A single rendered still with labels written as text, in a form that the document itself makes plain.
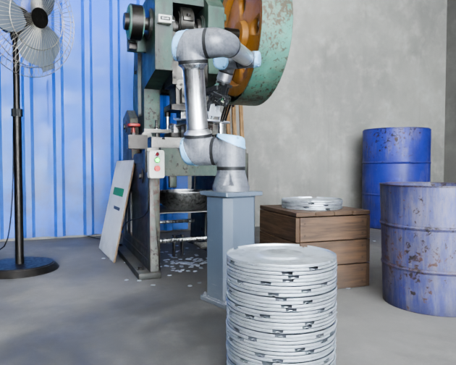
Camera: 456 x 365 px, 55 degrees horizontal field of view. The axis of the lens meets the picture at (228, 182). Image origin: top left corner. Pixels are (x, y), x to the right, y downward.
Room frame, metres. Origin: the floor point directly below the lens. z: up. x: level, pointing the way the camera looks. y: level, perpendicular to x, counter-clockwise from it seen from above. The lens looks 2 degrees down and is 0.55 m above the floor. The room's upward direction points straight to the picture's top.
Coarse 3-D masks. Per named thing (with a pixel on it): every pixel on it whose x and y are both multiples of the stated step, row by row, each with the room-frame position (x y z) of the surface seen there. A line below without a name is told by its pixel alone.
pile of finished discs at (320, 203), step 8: (288, 200) 2.05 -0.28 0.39; (296, 200) 2.11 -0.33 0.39; (304, 200) 2.08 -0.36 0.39; (312, 200) 2.07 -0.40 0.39; (320, 200) 2.07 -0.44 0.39; (328, 200) 2.11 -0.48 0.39; (336, 200) 2.11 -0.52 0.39; (288, 208) 2.05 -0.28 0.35; (296, 208) 2.02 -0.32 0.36; (304, 208) 2.00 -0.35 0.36; (312, 208) 1.99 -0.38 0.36; (320, 208) 1.98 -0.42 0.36; (328, 208) 1.99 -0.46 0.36; (336, 208) 2.01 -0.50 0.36
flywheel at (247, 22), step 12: (228, 0) 2.79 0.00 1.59; (240, 0) 2.68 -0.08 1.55; (252, 0) 2.53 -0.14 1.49; (228, 12) 2.84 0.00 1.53; (240, 12) 2.70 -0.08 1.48; (252, 12) 2.53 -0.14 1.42; (228, 24) 2.87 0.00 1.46; (240, 24) 2.60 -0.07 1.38; (252, 24) 2.53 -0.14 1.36; (240, 36) 2.60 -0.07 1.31; (252, 36) 2.53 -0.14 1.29; (252, 48) 2.53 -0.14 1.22; (240, 72) 2.68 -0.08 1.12; (240, 84) 2.60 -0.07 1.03
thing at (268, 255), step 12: (228, 252) 1.19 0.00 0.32; (240, 252) 1.20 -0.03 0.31; (252, 252) 1.20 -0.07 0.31; (264, 252) 1.17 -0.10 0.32; (276, 252) 1.17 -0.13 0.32; (288, 252) 1.17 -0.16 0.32; (300, 252) 1.17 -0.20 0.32; (312, 252) 1.20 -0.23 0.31; (324, 252) 1.20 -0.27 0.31; (252, 264) 1.05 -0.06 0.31; (264, 264) 1.03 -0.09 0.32; (276, 264) 1.05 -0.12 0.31; (288, 264) 1.05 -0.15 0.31; (300, 264) 1.05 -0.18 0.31; (312, 264) 1.03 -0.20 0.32; (324, 264) 1.05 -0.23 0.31
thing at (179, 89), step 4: (180, 68) 2.42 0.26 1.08; (180, 72) 2.42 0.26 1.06; (180, 76) 2.42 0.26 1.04; (180, 80) 2.41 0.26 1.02; (180, 84) 2.40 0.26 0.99; (172, 88) 2.46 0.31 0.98; (176, 88) 2.41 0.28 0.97; (180, 88) 2.41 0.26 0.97; (172, 92) 2.46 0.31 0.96; (176, 92) 2.41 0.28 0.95; (180, 92) 2.41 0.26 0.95; (184, 92) 2.40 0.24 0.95; (172, 96) 2.46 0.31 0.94; (176, 96) 2.41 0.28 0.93; (180, 96) 2.41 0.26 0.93; (184, 96) 2.39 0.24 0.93; (172, 100) 2.46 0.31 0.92; (176, 100) 2.41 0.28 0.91; (180, 100) 2.41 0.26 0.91; (184, 100) 2.40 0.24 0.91; (184, 104) 2.44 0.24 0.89
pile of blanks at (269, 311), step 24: (240, 264) 1.07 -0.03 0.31; (336, 264) 1.11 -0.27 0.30; (240, 288) 1.07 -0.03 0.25; (264, 288) 1.03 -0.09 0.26; (288, 288) 1.02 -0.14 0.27; (312, 288) 1.06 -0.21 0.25; (336, 288) 1.10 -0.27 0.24; (240, 312) 1.09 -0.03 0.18; (264, 312) 1.03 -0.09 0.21; (288, 312) 1.04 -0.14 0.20; (312, 312) 1.03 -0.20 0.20; (240, 336) 1.07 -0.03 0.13; (264, 336) 1.03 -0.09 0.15; (288, 336) 1.01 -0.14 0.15; (312, 336) 1.03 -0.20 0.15; (240, 360) 1.07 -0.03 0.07; (264, 360) 1.03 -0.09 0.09; (288, 360) 1.02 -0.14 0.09; (312, 360) 1.05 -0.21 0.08
